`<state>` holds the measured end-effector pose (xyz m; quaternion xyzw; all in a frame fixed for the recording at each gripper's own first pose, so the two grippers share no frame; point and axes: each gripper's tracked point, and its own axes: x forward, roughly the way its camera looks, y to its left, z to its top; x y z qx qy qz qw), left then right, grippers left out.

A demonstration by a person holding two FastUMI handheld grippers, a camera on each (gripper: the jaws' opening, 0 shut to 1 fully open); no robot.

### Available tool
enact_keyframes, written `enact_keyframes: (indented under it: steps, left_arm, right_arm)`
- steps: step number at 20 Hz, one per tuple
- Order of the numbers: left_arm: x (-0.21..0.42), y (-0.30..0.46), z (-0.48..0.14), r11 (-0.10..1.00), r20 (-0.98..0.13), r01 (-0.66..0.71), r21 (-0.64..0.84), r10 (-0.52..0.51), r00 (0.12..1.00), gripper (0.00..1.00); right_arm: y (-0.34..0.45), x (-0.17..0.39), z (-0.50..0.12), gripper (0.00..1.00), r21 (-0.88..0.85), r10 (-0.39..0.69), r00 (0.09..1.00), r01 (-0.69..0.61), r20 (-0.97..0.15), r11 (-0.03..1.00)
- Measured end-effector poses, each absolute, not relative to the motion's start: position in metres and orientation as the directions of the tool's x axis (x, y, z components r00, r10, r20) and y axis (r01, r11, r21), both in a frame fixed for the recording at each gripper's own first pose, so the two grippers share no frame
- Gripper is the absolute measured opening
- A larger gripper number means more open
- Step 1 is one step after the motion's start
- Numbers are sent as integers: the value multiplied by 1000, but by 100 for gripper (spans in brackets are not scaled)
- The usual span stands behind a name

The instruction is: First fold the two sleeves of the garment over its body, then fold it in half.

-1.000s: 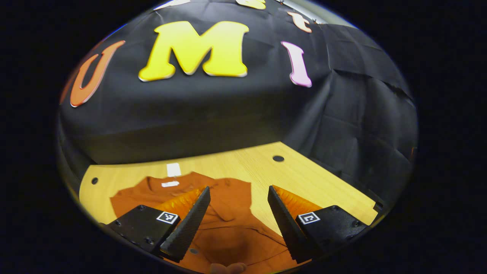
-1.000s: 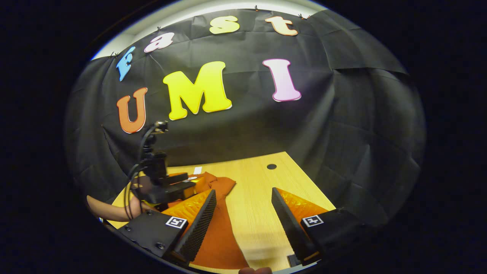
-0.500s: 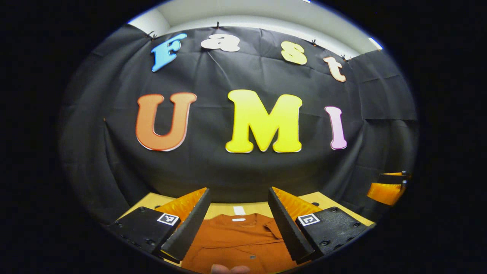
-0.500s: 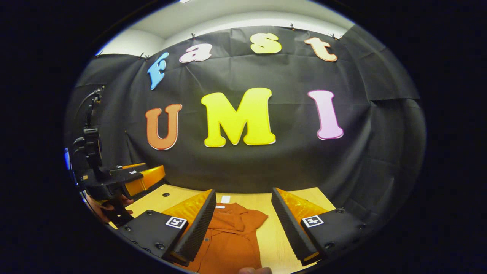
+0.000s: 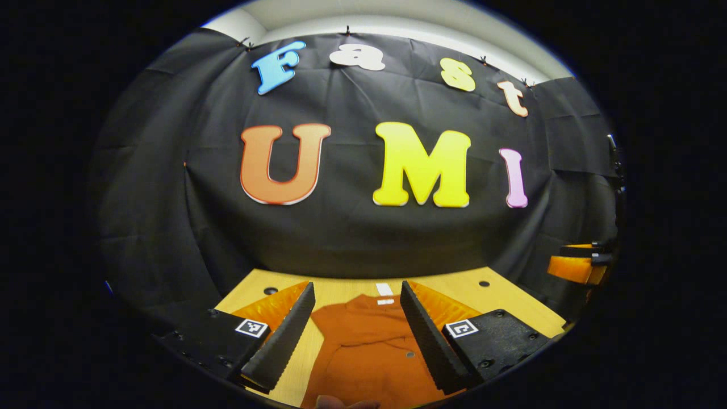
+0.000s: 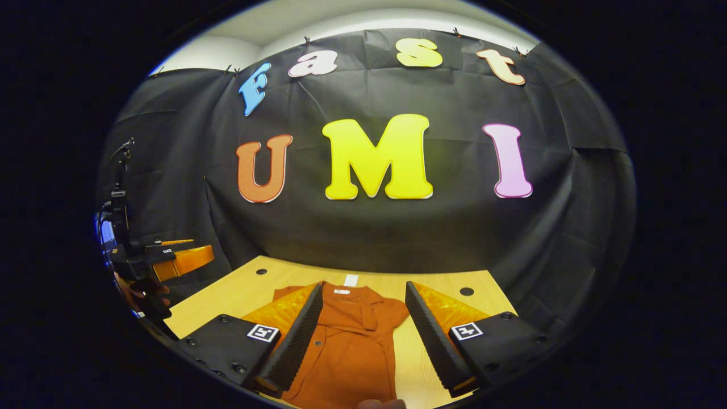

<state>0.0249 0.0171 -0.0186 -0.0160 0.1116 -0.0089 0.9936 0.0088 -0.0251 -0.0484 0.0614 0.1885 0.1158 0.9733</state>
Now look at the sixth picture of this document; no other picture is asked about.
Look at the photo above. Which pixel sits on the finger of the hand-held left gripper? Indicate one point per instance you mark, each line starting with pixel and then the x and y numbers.
pixel 162 251
pixel 187 260

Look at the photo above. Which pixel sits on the black backdrop cloth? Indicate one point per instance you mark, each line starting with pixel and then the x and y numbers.
pixel 369 233

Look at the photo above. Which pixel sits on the white paper hang tag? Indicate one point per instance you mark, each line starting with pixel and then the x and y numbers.
pixel 351 280

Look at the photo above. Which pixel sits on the orange button shirt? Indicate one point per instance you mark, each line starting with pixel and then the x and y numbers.
pixel 346 352

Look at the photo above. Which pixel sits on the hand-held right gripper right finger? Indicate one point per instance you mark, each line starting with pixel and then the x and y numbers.
pixel 434 341

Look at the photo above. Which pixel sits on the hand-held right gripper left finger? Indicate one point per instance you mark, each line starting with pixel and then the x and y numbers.
pixel 295 341

